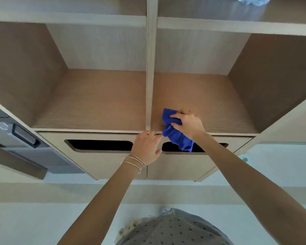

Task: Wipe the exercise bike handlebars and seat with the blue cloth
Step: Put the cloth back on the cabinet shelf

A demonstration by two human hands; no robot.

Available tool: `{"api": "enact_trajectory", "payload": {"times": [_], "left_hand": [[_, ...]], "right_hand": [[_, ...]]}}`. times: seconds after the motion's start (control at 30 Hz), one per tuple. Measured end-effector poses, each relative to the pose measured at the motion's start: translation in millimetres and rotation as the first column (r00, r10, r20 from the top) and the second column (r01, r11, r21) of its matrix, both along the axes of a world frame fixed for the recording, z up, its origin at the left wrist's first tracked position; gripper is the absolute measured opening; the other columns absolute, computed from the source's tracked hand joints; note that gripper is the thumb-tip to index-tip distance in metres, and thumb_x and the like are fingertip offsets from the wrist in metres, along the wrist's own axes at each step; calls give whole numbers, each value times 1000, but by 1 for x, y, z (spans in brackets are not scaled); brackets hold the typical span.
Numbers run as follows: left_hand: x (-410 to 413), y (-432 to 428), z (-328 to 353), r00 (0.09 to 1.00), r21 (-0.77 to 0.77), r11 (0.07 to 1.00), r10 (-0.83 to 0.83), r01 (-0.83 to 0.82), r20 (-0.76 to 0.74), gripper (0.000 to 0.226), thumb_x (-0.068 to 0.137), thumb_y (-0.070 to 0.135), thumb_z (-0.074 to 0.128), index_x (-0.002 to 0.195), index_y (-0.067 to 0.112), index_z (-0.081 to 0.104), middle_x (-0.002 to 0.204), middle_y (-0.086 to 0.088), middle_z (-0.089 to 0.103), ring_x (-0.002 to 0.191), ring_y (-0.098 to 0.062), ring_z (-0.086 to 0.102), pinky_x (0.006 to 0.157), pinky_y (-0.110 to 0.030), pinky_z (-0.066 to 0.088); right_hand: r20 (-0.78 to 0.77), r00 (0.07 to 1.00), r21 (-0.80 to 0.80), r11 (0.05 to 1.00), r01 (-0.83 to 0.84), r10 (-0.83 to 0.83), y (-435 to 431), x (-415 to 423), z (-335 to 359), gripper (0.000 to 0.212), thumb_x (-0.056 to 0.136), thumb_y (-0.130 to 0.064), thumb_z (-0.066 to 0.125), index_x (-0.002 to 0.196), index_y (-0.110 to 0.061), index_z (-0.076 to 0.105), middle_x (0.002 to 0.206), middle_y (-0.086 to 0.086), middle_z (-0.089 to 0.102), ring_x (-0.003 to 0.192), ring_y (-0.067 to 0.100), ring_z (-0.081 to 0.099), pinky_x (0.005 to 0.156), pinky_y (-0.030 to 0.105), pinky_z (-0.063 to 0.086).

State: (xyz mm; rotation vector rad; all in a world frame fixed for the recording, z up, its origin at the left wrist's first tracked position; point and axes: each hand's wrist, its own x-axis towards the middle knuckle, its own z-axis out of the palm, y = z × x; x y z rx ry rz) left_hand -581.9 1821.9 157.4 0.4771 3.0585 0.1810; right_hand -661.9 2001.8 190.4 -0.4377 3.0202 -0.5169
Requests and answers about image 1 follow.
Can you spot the person's right thumb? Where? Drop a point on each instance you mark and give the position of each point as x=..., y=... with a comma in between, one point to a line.
x=176, y=127

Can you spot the person's left hand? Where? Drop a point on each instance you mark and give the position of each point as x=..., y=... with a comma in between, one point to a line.
x=144, y=146

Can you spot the grey dotted garment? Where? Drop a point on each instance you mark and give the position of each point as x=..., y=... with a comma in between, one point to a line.
x=173, y=229

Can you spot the person's right hand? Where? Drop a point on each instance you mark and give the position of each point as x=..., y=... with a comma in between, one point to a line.
x=192, y=126

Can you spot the blue cleaning cloth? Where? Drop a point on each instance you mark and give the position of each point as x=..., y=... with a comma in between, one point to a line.
x=176, y=137

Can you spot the person's left forearm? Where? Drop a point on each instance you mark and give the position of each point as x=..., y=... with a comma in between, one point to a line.
x=104, y=201

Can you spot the light wooden cubby shelf unit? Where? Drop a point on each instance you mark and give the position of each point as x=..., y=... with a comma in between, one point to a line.
x=97, y=99

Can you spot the person's left thumb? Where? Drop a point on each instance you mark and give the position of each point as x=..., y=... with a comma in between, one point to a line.
x=156, y=152

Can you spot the thin silver bangle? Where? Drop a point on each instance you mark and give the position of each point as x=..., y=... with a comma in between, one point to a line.
x=139, y=159
x=132, y=165
x=135, y=161

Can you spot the person's right forearm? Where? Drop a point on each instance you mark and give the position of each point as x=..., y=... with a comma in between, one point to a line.
x=244, y=181

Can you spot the light blue crumpled cloth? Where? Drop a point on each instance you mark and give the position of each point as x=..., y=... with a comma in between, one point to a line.
x=255, y=0

